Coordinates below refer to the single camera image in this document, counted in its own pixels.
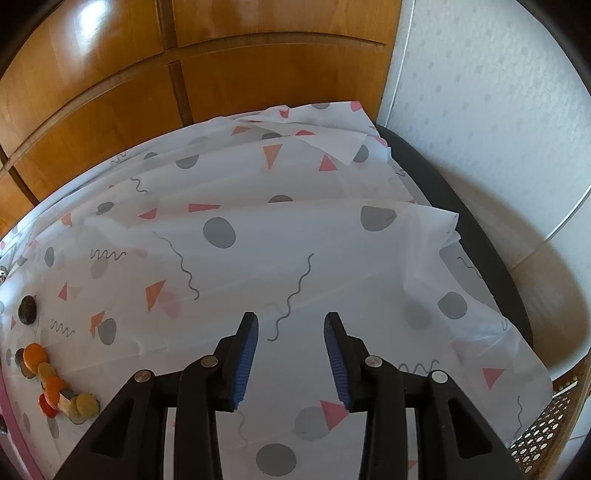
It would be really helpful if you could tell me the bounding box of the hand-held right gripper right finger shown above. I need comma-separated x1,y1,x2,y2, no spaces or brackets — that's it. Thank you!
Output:
323,311,527,480

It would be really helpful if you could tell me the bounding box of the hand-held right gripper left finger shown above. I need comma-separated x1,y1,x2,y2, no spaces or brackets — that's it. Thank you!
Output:
53,311,260,480

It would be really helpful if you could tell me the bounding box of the olive green toy fruit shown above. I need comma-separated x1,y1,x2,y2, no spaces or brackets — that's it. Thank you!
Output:
76,393,101,416

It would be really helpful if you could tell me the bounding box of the tan toy fruit piece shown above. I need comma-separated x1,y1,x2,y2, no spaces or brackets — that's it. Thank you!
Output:
58,396,86,424

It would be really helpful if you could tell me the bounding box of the toy carrot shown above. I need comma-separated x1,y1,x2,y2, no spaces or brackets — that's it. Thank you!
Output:
44,376,68,400

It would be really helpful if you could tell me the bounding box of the dark brown toy fruit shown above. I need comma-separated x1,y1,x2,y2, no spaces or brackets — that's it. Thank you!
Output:
17,295,38,326

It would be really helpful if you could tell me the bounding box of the pink tray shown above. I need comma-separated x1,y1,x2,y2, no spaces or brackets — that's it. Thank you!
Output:
0,369,42,480

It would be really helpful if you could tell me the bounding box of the white patterned tablecloth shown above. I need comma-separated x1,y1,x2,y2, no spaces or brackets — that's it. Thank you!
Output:
0,102,555,480

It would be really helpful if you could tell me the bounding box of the black round table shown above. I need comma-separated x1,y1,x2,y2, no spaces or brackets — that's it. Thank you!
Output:
372,122,536,352

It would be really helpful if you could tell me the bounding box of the cane chair seat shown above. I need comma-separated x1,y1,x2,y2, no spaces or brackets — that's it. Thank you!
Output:
505,367,585,476

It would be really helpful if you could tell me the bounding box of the wooden wardrobe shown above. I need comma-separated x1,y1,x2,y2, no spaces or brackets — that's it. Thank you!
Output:
0,0,402,241

